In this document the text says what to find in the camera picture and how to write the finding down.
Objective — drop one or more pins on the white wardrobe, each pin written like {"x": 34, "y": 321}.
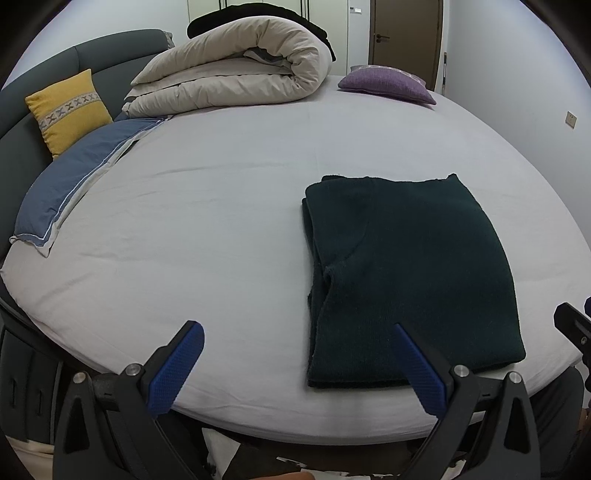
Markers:
{"x": 258, "y": 7}

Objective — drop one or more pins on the dark green sweater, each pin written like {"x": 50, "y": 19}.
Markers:
{"x": 406, "y": 277}

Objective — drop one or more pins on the blue pillow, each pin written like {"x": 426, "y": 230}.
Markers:
{"x": 78, "y": 175}

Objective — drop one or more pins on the brown door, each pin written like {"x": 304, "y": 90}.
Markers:
{"x": 408, "y": 41}

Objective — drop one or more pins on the purple pillow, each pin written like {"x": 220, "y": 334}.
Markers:
{"x": 385, "y": 83}

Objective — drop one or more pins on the dark bedside cabinet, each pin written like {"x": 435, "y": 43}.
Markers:
{"x": 23, "y": 378}

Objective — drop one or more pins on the beige rolled duvet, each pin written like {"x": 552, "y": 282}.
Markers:
{"x": 231, "y": 69}

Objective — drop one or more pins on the black cloth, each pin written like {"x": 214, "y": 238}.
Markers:
{"x": 217, "y": 16}

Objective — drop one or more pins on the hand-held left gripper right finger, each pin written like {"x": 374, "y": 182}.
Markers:
{"x": 420, "y": 374}

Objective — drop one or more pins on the person's dark grey clothing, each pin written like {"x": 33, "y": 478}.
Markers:
{"x": 558, "y": 415}

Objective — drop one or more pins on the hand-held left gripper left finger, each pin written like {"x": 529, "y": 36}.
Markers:
{"x": 178, "y": 369}

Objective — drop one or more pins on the wall socket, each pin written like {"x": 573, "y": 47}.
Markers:
{"x": 571, "y": 119}

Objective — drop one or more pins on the yellow patterned pillow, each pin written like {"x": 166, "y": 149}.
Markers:
{"x": 69, "y": 113}

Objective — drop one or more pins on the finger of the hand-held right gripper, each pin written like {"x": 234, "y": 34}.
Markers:
{"x": 575, "y": 327}

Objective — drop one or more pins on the grey upholstered headboard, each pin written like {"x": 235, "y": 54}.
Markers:
{"x": 46, "y": 74}

